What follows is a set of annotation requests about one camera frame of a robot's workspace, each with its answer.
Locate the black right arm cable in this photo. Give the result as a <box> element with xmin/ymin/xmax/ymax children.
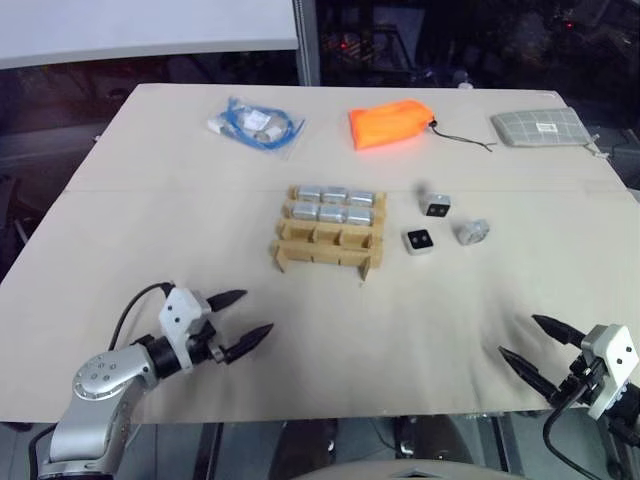
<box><xmin>542</xmin><ymin>383</ymin><xmax>601</xmax><ymax>472</ymax></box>

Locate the black white cube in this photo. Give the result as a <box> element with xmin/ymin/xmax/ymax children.
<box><xmin>403</xmin><ymin>227</ymin><xmax>436</xmax><ymax>257</ymax></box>
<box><xmin>413</xmin><ymin>179</ymin><xmax>453</xmax><ymax>220</ymax></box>

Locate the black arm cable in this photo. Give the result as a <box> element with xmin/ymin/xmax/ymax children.
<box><xmin>542</xmin><ymin>383</ymin><xmax>601</xmax><ymax>472</ymax></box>
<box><xmin>108</xmin><ymin>282</ymin><xmax>175</xmax><ymax>352</ymax></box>

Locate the black pouch drawstring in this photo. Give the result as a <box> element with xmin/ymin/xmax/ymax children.
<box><xmin>428</xmin><ymin>118</ymin><xmax>498</xmax><ymax>153</ymax></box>

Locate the white board panel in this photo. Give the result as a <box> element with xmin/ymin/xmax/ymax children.
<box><xmin>0</xmin><ymin>0</ymin><xmax>301</xmax><ymax>72</ymax></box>

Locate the dark table leg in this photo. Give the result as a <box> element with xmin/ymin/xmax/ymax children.
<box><xmin>198</xmin><ymin>422</ymin><xmax>225</xmax><ymax>480</ymax></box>
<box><xmin>491</xmin><ymin>413</ymin><xmax>517</xmax><ymax>474</ymax></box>

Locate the small clear plastic piece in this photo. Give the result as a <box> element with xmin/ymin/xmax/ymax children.
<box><xmin>451</xmin><ymin>216</ymin><xmax>490</xmax><ymax>247</ymax></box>

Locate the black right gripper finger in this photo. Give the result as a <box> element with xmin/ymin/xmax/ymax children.
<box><xmin>531</xmin><ymin>313</ymin><xmax>587</xmax><ymax>348</ymax></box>
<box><xmin>497</xmin><ymin>345</ymin><xmax>557</xmax><ymax>402</ymax></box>

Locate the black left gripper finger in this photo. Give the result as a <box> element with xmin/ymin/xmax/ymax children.
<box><xmin>206</xmin><ymin>288</ymin><xmax>249</xmax><ymax>314</ymax></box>
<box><xmin>222</xmin><ymin>322</ymin><xmax>276</xmax><ymax>366</ymax></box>

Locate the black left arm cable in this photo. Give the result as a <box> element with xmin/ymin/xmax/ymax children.
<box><xmin>108</xmin><ymin>282</ymin><xmax>175</xmax><ymax>352</ymax></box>

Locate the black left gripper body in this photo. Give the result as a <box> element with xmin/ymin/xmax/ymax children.
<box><xmin>188</xmin><ymin>313</ymin><xmax>234</xmax><ymax>366</ymax></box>

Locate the orange fabric pouch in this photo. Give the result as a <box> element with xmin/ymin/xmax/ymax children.
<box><xmin>347</xmin><ymin>98</ymin><xmax>438</xmax><ymax>152</ymax></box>

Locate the grey metal post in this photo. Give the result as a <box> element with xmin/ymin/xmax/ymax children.
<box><xmin>293</xmin><ymin>0</ymin><xmax>322</xmax><ymax>87</ymax></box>

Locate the bagged blue cable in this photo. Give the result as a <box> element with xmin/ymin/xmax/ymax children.
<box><xmin>205</xmin><ymin>95</ymin><xmax>308</xmax><ymax>163</ymax></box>

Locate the grey checked fabric pouch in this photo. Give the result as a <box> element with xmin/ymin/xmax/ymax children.
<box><xmin>489</xmin><ymin>106</ymin><xmax>609</xmax><ymax>160</ymax></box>

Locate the wooden compartment rack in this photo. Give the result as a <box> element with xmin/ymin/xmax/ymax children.
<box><xmin>270</xmin><ymin>183</ymin><xmax>391</xmax><ymax>289</ymax></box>

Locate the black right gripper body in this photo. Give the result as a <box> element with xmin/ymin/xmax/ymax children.
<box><xmin>547</xmin><ymin>349</ymin><xmax>607</xmax><ymax>407</ymax></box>

